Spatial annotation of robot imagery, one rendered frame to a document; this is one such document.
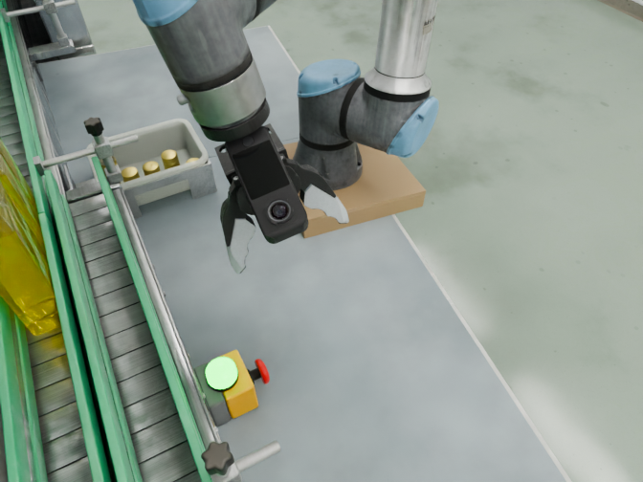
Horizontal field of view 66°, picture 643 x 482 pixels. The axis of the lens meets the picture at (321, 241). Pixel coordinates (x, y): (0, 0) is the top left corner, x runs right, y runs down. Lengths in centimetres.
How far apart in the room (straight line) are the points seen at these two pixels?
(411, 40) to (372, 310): 45
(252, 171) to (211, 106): 7
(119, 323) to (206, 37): 46
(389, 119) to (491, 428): 52
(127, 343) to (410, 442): 43
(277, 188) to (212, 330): 45
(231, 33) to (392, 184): 66
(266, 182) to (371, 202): 54
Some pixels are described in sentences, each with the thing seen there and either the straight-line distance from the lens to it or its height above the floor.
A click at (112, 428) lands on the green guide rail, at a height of 97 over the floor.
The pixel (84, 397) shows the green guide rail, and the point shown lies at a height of 96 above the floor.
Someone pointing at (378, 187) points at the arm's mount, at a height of 79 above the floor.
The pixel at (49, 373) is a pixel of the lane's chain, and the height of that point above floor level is 88.
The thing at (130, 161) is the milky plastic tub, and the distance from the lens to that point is 120.
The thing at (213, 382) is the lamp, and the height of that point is 85.
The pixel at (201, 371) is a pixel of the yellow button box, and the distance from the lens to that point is 76.
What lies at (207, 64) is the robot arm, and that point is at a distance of 45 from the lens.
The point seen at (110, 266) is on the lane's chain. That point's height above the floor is 88.
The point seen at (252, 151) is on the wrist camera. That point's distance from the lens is 49.
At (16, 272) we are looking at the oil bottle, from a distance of 71.
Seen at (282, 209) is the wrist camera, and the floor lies 116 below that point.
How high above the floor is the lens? 149
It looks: 48 degrees down
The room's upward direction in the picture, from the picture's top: straight up
